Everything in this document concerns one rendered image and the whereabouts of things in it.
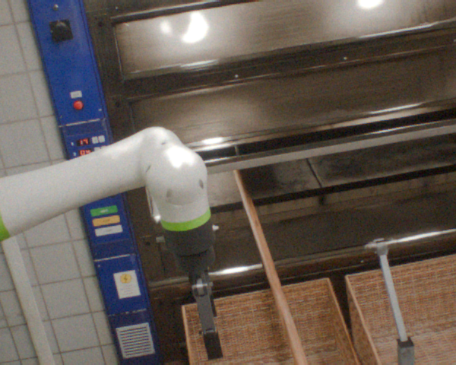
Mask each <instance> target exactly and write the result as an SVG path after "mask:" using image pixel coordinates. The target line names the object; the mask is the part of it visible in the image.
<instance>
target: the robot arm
mask: <svg viewBox="0 0 456 365"><path fill-rule="evenodd" d="M144 186H147V189H149V191H150V193H151V195H152V196H153V198H154V201H155V203H156V206H157V209H158V212H159V215H160V221H161V224H162V228H163V233H164V235H162V236H161V237H157V238H156V240H157V243H158V242H165V243H166V248H167V249H168V250H169V251H170V252H171V253H172V254H173V255H174V258H175V261H176V267H177V268H179V269H180V270H182V271H187V272H188V275H189V276H188V280H189V283H190V285H191V286H192V294H193V297H194V298H196V301H197V305H198V313H199V317H200V321H201V331H200V332H199V335H202V336H203V339H204V346H205V350H206V353H207V358H208V360H212V359H216V358H219V357H223V352H222V348H221V345H220V338H219V334H218V330H217V326H216V325H215V323H214V317H217V311H216V307H215V303H214V297H213V292H212V289H211V287H213V281H211V279H210V274H208V267H209V266H211V265H212V264H213V263H214V260H215V254H214V248H213V244H214V242H215V240H216V237H215V231H217V229H218V226H214V225H213V221H212V217H211V210H209V206H208V201H207V170H206V167H205V165H204V162H203V160H202V159H201V158H200V157H199V155H198V154H196V153H195V152H194V151H192V150H190V149H188V148H187V147H186V146H184V145H183V144H182V142H181V141H180V139H178V138H177V136H176V135H175V134H173V133H172V132H171V131H169V130H165V129H162V128H150V129H145V130H143V131H141V132H139V133H137V134H135V135H133V136H130V137H128V138H125V139H123V141H120V142H118V143H116V144H112V145H110V146H108V147H106V148H103V149H100V150H97V151H94V152H91V153H89V154H87V155H85V156H83V157H78V158H75V159H73V160H69V161H66V162H64V163H58V164H55V165H52V166H49V167H44V168H40V169H37V170H34V171H31V172H28V173H21V174H18V175H13V176H7V177H4V178H0V243H1V242H3V241H6V240H8V239H10V238H12V237H14V236H15V235H17V234H19V233H23V232H24V231H26V230H29V229H31V228H33V227H35V226H37V225H39V224H41V223H44V222H46V221H49V220H51V219H52V218H53V217H56V216H58V215H60V214H64V213H65V212H68V211H71V210H73V209H75V208H79V207H80V206H84V205H87V204H90V203H92V202H93V201H96V200H98V199H102V198H105V197H108V196H111V195H115V194H119V193H121V192H126V191H129V190H132V189H138V188H141V187H144Z"/></svg>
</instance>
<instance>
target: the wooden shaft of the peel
mask: <svg viewBox="0 0 456 365"><path fill-rule="evenodd" d="M233 172H234V175H235V178H236V181H237V184H238V187H239V190H240V192H241V195H242V199H243V202H244V205H245V209H246V212H247V215H248V218H249V222H250V224H251V228H252V232H253V235H254V237H255V239H256V242H257V244H258V250H259V252H260V255H261V259H262V262H263V266H264V269H265V272H266V275H267V278H268V282H269V285H270V287H271V289H272V292H273V295H274V299H275V303H276V305H277V310H278V312H279V315H280V319H281V322H282V325H283V330H284V332H285V335H286V337H287V342H289V345H290V350H291V352H292V355H293V359H294V362H295V365H309V364H308V361H307V359H306V357H305V355H304V352H303V349H302V345H301V343H300V340H299V336H298V334H297V331H296V326H295V324H294V322H293V318H292V316H291V313H290V308H289V306H288V303H287V301H286V299H285V297H284V295H283V290H282V287H281V285H280V281H279V278H278V275H277V272H276V269H275V267H274V263H273V259H272V257H271V253H270V252H269V250H268V247H267V243H266V241H265V238H264V234H263V232H262V228H261V225H260V223H259V220H258V215H257V213H256V210H255V208H254V206H253V204H252V199H251V197H250V194H249V191H248V188H247V185H246V182H245V178H244V176H243V173H242V169H238V170H234V171H233Z"/></svg>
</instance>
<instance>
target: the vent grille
mask: <svg viewBox="0 0 456 365"><path fill-rule="evenodd" d="M116 332H117V335H118V338H119V343H120V347H121V351H122V356H123V359H125V358H129V357H137V356H142V355H146V354H154V353H155V352H154V345H153V342H152V337H151V334H150V327H149V324H148V323H143V324H138V325H130V326H126V327H121V328H116Z"/></svg>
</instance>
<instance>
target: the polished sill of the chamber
mask: <svg viewBox="0 0 456 365"><path fill-rule="evenodd" d="M454 181H456V164H452V165H447V166H442V167H433V168H429V169H425V170H421V171H415V172H410V173H402V174H397V175H392V176H384V177H379V178H374V179H366V180H360V181H356V182H347V183H342V184H338V185H333V186H328V187H324V188H320V189H310V190H305V191H301V192H292V193H288V194H282V195H274V196H269V197H264V198H256V199H252V204H253V206H254V208H255V210H256V213H257V215H258V217H259V215H264V214H273V213H277V212H282V211H291V210H296V209H301V208H309V207H314V206H319V205H327V204H331V203H337V202H341V201H346V200H351V199H355V198H363V197H369V196H374V195H381V194H387V193H392V192H399V191H405V190H409V189H418V188H422V187H427V186H431V185H436V184H441V183H449V182H454ZM209 210H211V217H212V221H213V224H218V223H223V222H227V221H236V220H241V219H246V218H248V215H247V212H246V209H245V205H244V202H237V203H232V204H228V205H219V206H214V207H209ZM154 230H155V234H159V233H163V228H162V224H161V221H160V216H159V217H154Z"/></svg>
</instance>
